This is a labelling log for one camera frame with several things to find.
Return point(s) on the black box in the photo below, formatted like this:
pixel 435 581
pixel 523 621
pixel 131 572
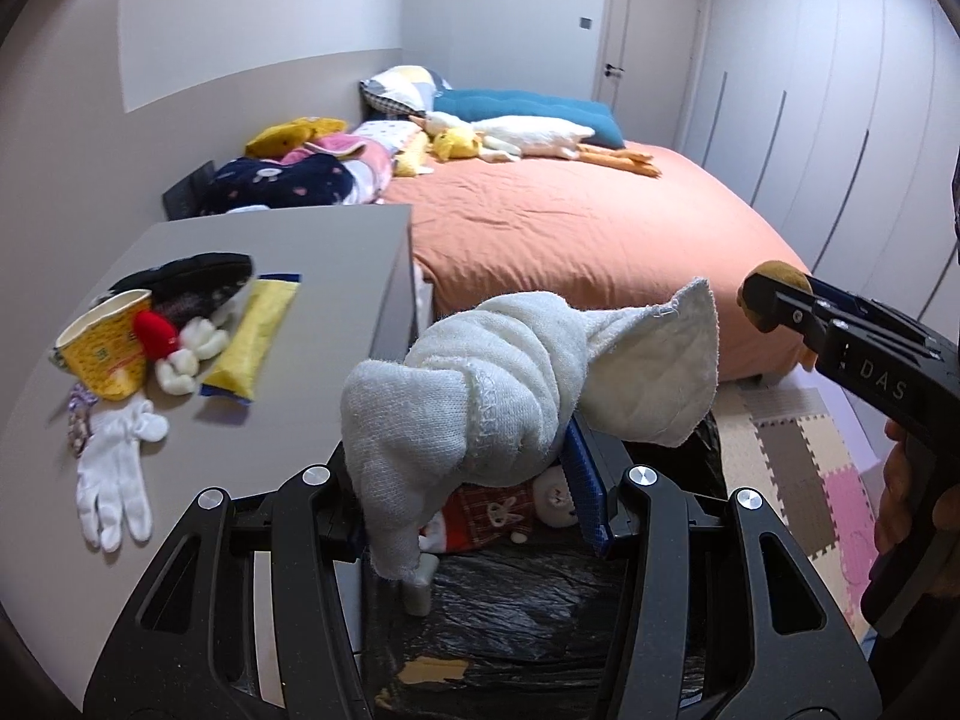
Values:
pixel 184 191

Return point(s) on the black bag lined bin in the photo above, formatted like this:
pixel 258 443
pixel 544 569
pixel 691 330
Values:
pixel 525 615

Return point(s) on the yellow paper cup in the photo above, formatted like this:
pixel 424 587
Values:
pixel 97 352

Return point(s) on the navy patterned blanket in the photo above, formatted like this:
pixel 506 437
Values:
pixel 300 184

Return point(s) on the white glove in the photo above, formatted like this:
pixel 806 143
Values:
pixel 112 472

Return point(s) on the red checked plush toy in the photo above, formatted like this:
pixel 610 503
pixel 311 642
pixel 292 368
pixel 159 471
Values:
pixel 487 514

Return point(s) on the white wardrobe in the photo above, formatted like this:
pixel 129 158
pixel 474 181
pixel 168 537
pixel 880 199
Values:
pixel 825 90

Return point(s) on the person's right hand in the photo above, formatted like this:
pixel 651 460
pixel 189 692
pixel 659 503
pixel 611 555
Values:
pixel 894 480

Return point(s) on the orange sheet bed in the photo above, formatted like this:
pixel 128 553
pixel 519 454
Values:
pixel 585 240

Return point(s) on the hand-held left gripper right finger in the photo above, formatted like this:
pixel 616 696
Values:
pixel 581 487

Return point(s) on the beige door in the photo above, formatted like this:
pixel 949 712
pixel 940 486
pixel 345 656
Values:
pixel 652 37

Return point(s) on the white towel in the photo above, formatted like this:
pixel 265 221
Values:
pixel 487 375

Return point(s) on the white patterned pillow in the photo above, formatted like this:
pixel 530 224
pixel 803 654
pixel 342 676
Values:
pixel 390 133

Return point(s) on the brown plush toy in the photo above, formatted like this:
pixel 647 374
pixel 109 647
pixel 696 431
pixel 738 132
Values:
pixel 784 270

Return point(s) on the white goose plush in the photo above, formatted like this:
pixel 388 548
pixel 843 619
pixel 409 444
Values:
pixel 525 131

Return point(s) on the foam puzzle mat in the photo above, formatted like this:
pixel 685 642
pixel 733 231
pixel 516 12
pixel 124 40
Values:
pixel 795 480

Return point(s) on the yellow plush pillow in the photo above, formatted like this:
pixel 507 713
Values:
pixel 292 136

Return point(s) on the yellow packet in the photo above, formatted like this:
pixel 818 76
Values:
pixel 251 330

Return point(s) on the checked pillow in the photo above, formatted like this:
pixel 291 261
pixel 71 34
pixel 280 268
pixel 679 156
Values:
pixel 405 86

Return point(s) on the red and white plush toy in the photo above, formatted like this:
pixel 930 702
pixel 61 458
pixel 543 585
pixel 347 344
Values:
pixel 154 334

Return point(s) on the pink patterned blanket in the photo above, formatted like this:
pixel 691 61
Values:
pixel 371 165

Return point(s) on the yellow duck plush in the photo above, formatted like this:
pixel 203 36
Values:
pixel 454 144

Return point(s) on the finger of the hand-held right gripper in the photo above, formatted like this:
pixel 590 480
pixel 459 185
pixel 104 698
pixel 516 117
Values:
pixel 787 311
pixel 870 311

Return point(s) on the teal pillow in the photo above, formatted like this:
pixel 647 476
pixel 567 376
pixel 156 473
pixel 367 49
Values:
pixel 525 101

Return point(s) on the cardboard piece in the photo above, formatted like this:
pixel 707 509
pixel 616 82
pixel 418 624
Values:
pixel 431 679

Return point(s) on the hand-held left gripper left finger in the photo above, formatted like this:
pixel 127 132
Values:
pixel 307 510

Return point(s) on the black fish plush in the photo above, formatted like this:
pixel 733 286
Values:
pixel 195 277

